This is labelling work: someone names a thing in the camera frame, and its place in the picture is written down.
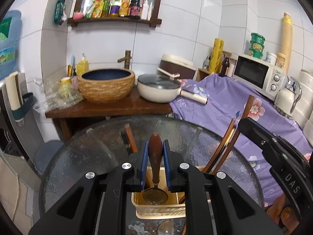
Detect large steel spoon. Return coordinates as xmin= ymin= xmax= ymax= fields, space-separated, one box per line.
xmin=157 ymin=220 xmax=174 ymax=235

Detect round glass table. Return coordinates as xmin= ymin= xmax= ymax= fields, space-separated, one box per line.
xmin=39 ymin=115 xmax=264 ymax=234

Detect white pan with lid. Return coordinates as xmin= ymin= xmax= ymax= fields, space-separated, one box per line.
xmin=137 ymin=74 xmax=208 ymax=105

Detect white microwave oven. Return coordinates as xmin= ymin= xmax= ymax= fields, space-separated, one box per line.
xmin=233 ymin=54 xmax=288 ymax=101

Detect beige hanging cloth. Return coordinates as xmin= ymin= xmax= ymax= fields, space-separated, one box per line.
xmin=1 ymin=153 xmax=33 ymax=234

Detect green instant noodle cups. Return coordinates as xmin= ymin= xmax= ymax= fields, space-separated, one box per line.
xmin=248 ymin=33 xmax=265 ymax=60

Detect brown wooden counter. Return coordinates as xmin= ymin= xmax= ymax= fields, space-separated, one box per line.
xmin=45 ymin=87 xmax=172 ymax=141

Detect yellow soap dispenser bottle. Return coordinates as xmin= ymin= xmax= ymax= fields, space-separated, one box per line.
xmin=76 ymin=53 xmax=89 ymax=75

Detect blue water jug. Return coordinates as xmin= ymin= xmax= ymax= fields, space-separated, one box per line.
xmin=0 ymin=10 xmax=22 ymax=81

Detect dark wooden wall shelf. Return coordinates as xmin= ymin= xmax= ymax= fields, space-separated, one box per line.
xmin=67 ymin=0 xmax=162 ymax=28

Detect paper cup dispenser holder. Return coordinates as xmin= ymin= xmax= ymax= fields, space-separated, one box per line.
xmin=5 ymin=71 xmax=34 ymax=123

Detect water dispenser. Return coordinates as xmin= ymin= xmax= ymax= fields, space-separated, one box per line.
xmin=1 ymin=84 xmax=45 ymax=176

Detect dark soy sauce bottle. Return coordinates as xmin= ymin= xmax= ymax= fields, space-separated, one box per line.
xmin=128 ymin=0 xmax=144 ymax=20

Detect wooden handled metal spoon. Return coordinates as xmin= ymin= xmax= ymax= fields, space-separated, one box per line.
xmin=143 ymin=133 xmax=168 ymax=205

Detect clear plastic bag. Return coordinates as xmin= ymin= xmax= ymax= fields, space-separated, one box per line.
xmin=32 ymin=80 xmax=83 ymax=114

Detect woven pattern basin sink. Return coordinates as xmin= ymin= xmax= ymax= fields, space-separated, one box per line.
xmin=77 ymin=69 xmax=135 ymax=103

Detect cream plastic utensil holder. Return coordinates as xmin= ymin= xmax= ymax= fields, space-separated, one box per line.
xmin=131 ymin=167 xmax=186 ymax=220

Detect bronze faucet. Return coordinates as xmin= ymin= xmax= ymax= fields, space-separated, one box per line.
xmin=117 ymin=50 xmax=132 ymax=69

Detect black chopstick gold band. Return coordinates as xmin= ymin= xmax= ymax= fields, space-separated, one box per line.
xmin=205 ymin=125 xmax=237 ymax=174

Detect person right hand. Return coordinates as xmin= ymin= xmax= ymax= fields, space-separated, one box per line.
xmin=266 ymin=194 xmax=299 ymax=232

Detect purple floral cloth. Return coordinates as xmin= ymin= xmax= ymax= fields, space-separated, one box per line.
xmin=170 ymin=74 xmax=312 ymax=206

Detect tall stack paper cups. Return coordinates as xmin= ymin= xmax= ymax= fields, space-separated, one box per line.
xmin=281 ymin=12 xmax=293 ymax=73

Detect white electric kettle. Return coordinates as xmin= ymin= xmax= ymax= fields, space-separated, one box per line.
xmin=274 ymin=77 xmax=302 ymax=118

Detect yellow wrap roll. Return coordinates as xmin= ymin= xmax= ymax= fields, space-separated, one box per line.
xmin=209 ymin=38 xmax=224 ymax=73

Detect brown wooden chopstick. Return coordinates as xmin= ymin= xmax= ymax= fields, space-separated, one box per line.
xmin=181 ymin=224 xmax=186 ymax=235
xmin=201 ymin=118 xmax=236 ymax=173
xmin=210 ymin=95 xmax=255 ymax=174
xmin=124 ymin=124 xmax=138 ymax=153

